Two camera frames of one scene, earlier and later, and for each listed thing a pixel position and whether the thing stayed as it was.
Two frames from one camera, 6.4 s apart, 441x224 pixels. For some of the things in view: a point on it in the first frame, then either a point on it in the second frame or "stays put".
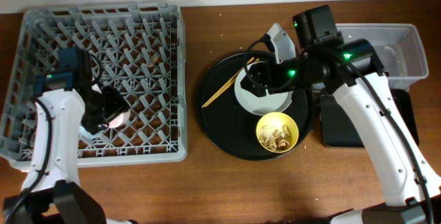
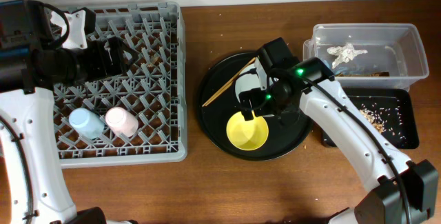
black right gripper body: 293,73 → 267,100
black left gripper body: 105,107 → 94,65
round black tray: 231,127 stays put
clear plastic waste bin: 398,48 stays put
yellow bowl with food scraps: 277,132 → 247,135
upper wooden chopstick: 223,86 stays put
